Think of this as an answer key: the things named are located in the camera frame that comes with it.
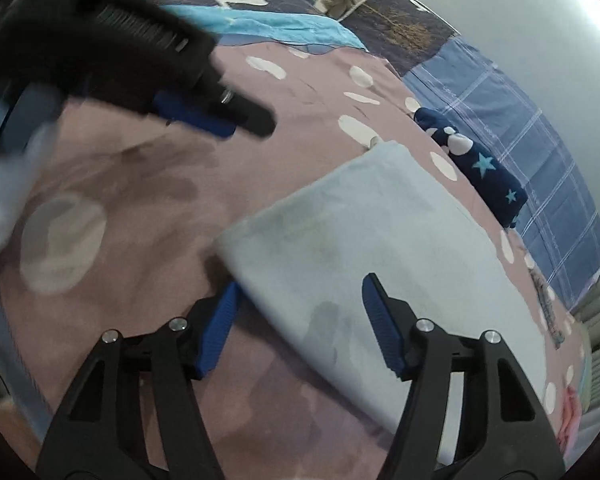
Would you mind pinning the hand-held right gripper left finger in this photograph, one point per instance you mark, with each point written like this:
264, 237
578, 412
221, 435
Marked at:
215, 335

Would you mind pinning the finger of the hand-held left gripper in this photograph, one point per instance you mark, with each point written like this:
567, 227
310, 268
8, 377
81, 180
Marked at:
195, 110
32, 115

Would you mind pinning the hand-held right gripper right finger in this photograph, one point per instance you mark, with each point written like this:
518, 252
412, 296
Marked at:
385, 330

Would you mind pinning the light grey t-shirt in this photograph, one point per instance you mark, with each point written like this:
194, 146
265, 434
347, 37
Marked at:
380, 240

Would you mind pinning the pink folded clothes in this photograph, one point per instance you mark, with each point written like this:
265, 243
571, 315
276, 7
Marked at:
570, 415

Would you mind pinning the person's left hand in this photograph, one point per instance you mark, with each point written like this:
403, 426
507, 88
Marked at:
5, 200

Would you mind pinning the pink polka dot bedsheet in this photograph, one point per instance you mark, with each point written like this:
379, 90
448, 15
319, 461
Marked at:
290, 105

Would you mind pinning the deer print quilt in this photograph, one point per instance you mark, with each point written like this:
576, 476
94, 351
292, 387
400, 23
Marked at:
260, 25

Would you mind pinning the small patterned cloth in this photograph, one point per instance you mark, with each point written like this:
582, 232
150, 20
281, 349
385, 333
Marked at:
547, 305

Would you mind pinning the navy star print cloth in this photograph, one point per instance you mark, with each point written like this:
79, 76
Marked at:
480, 165

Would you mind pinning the dark tree print pillow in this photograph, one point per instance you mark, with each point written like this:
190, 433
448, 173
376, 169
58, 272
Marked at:
400, 30

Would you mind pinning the blue plaid blanket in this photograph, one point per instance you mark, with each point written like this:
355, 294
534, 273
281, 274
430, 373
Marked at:
530, 135

